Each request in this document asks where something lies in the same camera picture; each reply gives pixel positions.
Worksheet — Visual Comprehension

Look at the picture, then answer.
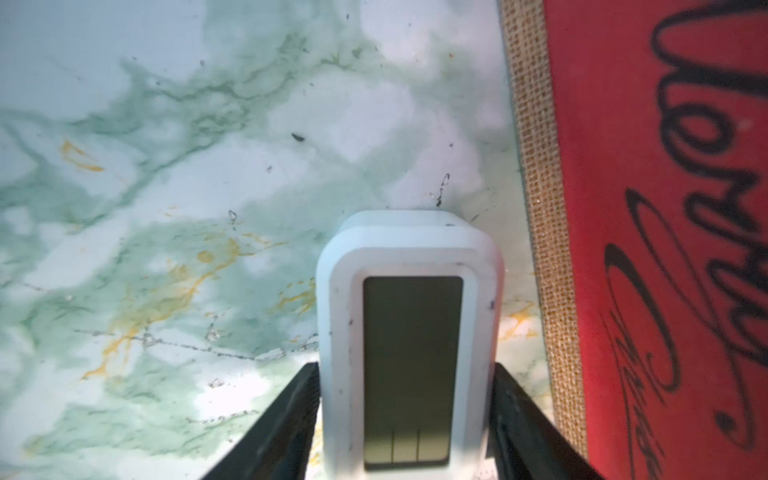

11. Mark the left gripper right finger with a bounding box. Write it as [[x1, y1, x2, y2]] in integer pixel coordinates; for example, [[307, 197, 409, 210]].
[[489, 363, 602, 480]]

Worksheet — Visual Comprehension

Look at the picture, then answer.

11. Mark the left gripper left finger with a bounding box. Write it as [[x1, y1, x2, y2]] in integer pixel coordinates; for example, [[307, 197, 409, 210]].
[[203, 362, 321, 480]]

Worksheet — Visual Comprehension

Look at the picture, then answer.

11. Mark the small white digital clock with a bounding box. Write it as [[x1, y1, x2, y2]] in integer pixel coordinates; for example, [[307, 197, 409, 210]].
[[316, 210, 505, 479]]

